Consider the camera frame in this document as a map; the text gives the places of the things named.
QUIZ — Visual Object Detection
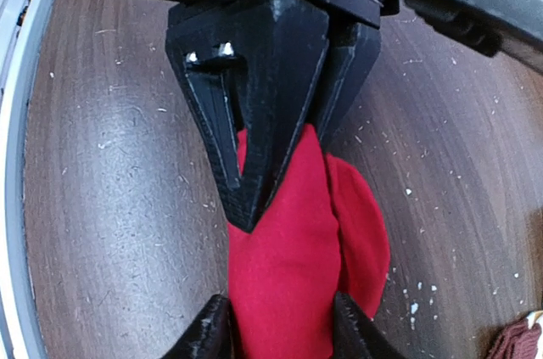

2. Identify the cream striped sock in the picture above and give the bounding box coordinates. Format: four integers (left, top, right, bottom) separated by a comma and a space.
486, 310, 542, 359

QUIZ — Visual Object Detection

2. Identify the red sock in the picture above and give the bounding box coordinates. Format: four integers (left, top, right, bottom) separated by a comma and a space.
228, 125, 390, 358

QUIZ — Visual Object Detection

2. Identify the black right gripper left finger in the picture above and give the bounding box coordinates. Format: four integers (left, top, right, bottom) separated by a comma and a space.
165, 0, 329, 233

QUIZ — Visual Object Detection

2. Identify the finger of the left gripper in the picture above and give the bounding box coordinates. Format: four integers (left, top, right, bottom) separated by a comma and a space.
163, 294, 232, 359
333, 292, 405, 359

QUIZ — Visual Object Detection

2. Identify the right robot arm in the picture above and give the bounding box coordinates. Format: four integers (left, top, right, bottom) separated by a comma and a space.
312, 0, 542, 144

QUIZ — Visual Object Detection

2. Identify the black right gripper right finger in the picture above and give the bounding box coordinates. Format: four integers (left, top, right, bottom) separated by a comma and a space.
313, 19, 381, 147

